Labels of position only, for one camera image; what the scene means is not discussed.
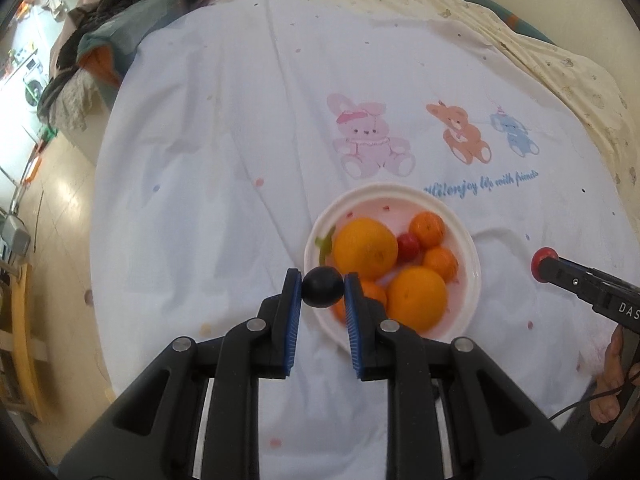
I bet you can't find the red cherry tomato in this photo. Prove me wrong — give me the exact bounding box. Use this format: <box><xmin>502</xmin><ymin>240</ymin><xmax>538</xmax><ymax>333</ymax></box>
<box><xmin>397</xmin><ymin>232</ymin><xmax>421</xmax><ymax>264</ymax></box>
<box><xmin>530</xmin><ymin>247</ymin><xmax>559</xmax><ymax>283</ymax></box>

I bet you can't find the right hand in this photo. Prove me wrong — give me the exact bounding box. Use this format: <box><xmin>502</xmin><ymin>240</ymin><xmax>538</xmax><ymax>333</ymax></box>
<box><xmin>589</xmin><ymin>327</ymin><xmax>625</xmax><ymax>424</ymax></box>

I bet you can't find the large orange lower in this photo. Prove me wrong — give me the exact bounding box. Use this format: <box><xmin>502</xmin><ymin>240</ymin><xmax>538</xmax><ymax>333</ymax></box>
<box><xmin>386</xmin><ymin>266</ymin><xmax>448</xmax><ymax>334</ymax></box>

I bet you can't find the large orange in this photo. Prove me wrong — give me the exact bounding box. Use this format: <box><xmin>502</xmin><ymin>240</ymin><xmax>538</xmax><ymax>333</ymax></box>
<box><xmin>332</xmin><ymin>218</ymin><xmax>398</xmax><ymax>281</ymax></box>
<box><xmin>386</xmin><ymin>266</ymin><xmax>448</xmax><ymax>334</ymax></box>

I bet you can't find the wooden rack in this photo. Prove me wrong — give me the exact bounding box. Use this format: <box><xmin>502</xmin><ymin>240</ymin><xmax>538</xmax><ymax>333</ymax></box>
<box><xmin>1</xmin><ymin>261</ymin><xmax>48</xmax><ymax>422</ymax></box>

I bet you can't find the small mandarin middle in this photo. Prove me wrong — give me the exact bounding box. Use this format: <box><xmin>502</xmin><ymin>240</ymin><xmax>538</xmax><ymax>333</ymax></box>
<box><xmin>423</xmin><ymin>246</ymin><xmax>459</xmax><ymax>283</ymax></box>

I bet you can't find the small mandarin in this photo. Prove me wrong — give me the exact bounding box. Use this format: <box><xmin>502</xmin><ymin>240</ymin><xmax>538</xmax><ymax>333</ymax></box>
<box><xmin>409</xmin><ymin>211</ymin><xmax>446</xmax><ymax>249</ymax></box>
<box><xmin>423</xmin><ymin>246</ymin><xmax>459</xmax><ymax>283</ymax></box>

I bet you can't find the small mandarin left edge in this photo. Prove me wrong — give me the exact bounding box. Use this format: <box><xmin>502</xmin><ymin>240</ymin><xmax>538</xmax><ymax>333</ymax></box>
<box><xmin>331</xmin><ymin>281</ymin><xmax>387</xmax><ymax>325</ymax></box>

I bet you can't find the small mandarin far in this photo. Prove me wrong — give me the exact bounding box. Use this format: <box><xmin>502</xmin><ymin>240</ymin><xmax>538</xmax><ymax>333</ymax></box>
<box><xmin>409</xmin><ymin>211</ymin><xmax>446</xmax><ymax>249</ymax></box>

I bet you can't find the red cherry tomato in plate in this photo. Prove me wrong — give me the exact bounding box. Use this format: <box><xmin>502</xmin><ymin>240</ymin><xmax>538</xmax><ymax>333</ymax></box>
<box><xmin>397</xmin><ymin>232</ymin><xmax>421</xmax><ymax>264</ymax></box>

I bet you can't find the large orange upper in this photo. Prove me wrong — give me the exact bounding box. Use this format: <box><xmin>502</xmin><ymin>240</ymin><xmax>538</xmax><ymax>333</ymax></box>
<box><xmin>332</xmin><ymin>218</ymin><xmax>398</xmax><ymax>281</ymax></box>

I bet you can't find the white pink plate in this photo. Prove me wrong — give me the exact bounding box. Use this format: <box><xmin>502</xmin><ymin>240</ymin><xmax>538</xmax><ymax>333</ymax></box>
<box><xmin>304</xmin><ymin>183</ymin><xmax>480</xmax><ymax>342</ymax></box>

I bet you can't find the green stem in plate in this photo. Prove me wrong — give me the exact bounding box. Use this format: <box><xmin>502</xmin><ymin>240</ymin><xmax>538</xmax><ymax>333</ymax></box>
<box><xmin>314</xmin><ymin>226</ymin><xmax>336</xmax><ymax>266</ymax></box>

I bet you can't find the white cartoon bed sheet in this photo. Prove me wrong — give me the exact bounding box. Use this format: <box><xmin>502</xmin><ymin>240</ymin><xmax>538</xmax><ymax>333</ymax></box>
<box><xmin>91</xmin><ymin>0</ymin><xmax>639</xmax><ymax>479</ymax></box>

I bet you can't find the teal orange folded blanket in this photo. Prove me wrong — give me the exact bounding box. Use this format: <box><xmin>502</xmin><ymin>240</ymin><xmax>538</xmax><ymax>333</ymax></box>
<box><xmin>76</xmin><ymin>0</ymin><xmax>198</xmax><ymax>89</ymax></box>

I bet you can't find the dark clothes pile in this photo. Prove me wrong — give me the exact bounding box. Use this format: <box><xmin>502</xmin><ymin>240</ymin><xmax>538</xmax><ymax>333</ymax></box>
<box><xmin>37</xmin><ymin>0</ymin><xmax>212</xmax><ymax>131</ymax></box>

